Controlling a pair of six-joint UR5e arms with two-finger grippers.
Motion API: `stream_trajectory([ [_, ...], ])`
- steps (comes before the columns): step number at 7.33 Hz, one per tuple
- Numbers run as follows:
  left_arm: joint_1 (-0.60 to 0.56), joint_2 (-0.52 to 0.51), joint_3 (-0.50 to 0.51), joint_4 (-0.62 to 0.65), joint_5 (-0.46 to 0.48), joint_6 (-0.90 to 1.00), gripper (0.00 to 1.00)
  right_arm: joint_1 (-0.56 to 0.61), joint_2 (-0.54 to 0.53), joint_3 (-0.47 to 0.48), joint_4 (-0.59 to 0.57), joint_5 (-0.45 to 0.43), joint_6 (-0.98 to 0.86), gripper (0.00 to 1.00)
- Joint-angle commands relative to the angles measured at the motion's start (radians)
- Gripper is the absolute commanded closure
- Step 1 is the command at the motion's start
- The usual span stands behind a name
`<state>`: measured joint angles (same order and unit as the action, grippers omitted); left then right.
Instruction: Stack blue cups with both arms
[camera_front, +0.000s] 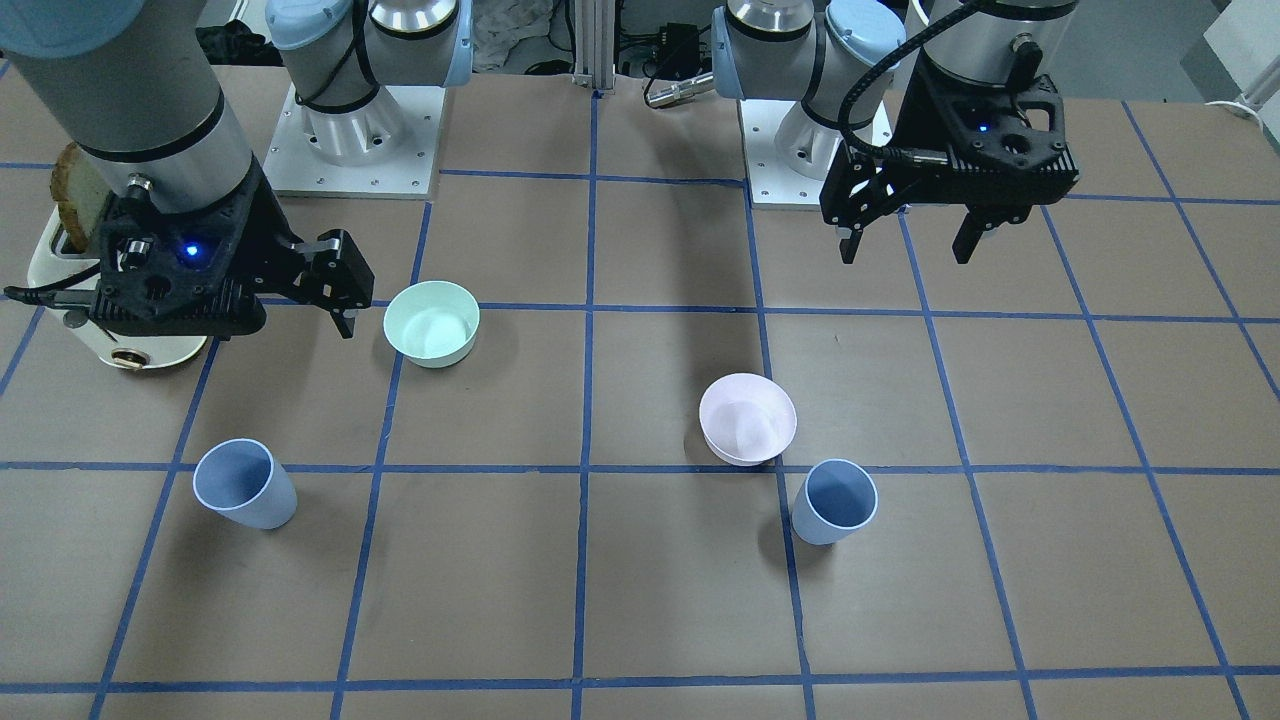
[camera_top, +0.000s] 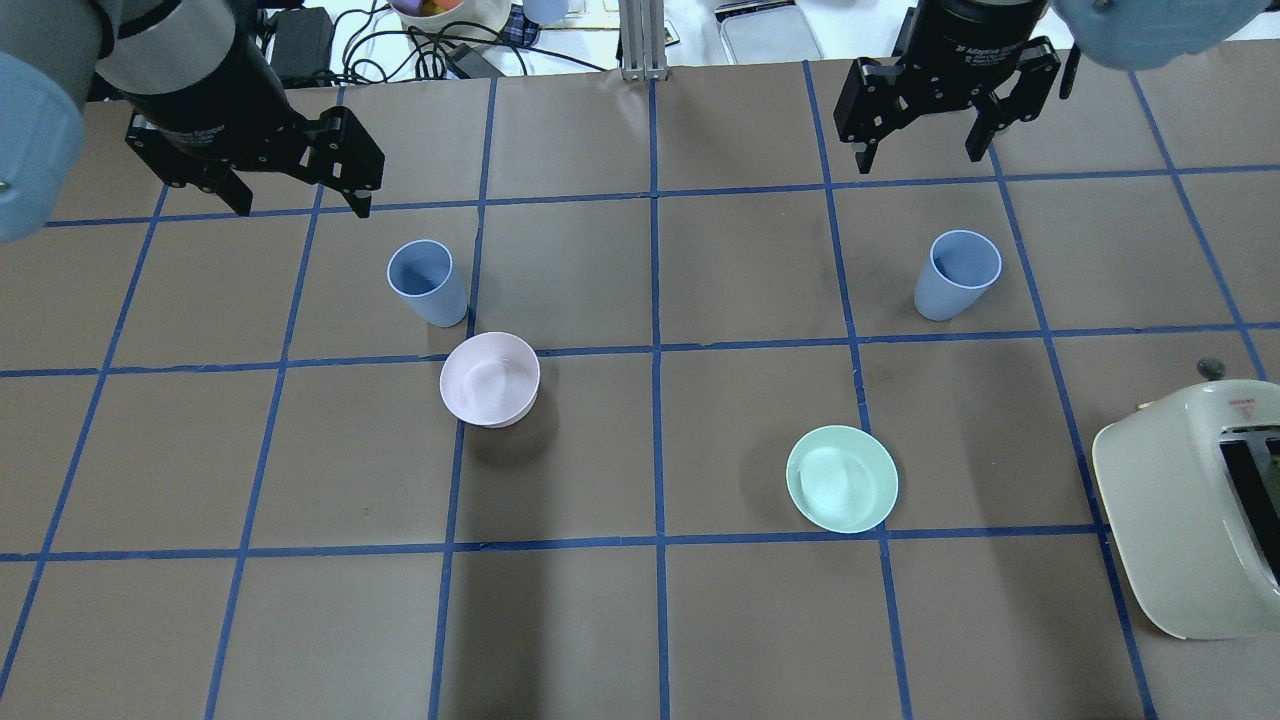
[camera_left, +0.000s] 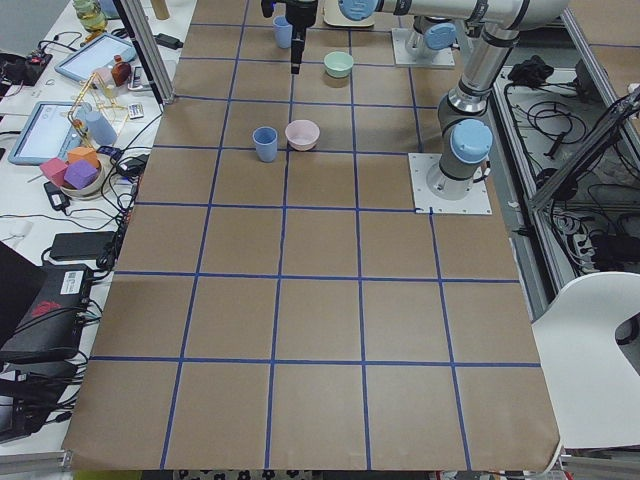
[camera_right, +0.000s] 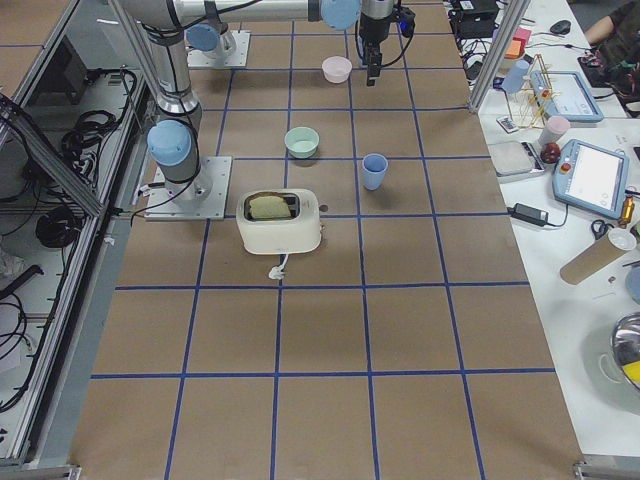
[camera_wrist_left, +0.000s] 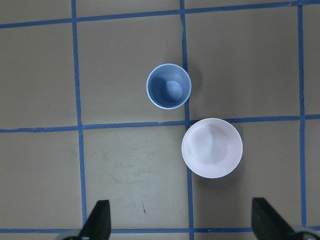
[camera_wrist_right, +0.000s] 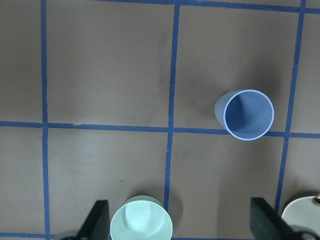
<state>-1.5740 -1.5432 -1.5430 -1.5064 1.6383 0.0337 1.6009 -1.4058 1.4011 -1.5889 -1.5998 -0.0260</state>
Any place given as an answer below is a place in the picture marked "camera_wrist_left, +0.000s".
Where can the blue plastic cup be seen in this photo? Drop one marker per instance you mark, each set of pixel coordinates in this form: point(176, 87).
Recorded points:
point(168, 86)

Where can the pink plastic bowl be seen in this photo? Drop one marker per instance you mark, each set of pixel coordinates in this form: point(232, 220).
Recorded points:
point(212, 148)

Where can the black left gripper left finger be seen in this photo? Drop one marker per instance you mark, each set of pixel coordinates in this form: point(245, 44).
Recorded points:
point(98, 224)

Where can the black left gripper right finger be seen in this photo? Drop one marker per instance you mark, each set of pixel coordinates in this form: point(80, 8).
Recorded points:
point(266, 222)

